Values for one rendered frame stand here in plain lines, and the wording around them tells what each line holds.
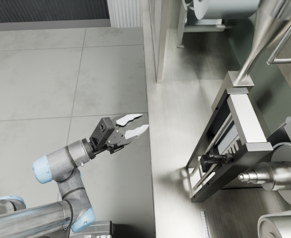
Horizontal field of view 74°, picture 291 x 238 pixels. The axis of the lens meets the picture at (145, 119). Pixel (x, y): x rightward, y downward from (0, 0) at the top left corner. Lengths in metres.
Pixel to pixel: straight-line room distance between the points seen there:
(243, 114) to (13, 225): 0.57
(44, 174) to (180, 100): 0.79
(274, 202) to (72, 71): 2.46
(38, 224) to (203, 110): 0.90
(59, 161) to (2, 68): 2.69
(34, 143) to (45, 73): 1.01
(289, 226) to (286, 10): 0.57
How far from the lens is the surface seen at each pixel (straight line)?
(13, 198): 0.92
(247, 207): 0.99
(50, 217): 0.61
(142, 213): 1.80
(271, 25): 0.76
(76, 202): 0.66
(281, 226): 0.66
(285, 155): 0.58
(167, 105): 1.11
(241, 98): 0.49
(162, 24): 0.98
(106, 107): 2.26
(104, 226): 1.59
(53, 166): 0.62
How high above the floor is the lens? 1.78
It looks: 57 degrees down
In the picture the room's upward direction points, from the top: straight up
